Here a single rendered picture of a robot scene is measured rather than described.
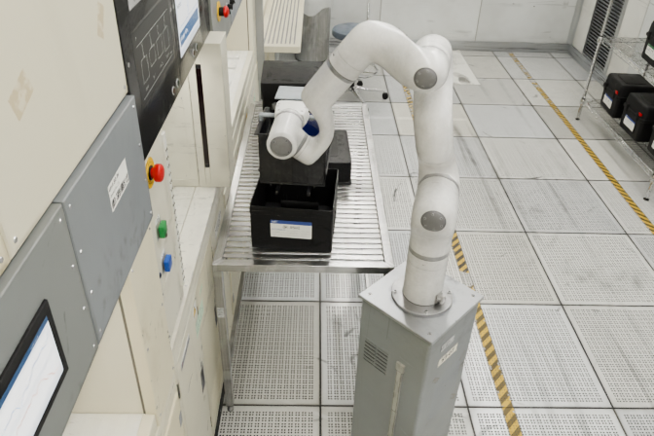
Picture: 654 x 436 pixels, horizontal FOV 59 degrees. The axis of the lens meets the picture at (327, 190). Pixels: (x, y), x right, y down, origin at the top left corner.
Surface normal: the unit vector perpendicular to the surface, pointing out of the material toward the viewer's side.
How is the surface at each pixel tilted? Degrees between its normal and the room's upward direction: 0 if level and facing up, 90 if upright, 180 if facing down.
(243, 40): 90
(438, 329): 0
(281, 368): 0
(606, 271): 0
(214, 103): 90
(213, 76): 90
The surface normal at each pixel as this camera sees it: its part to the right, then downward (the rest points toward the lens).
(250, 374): 0.03, -0.84
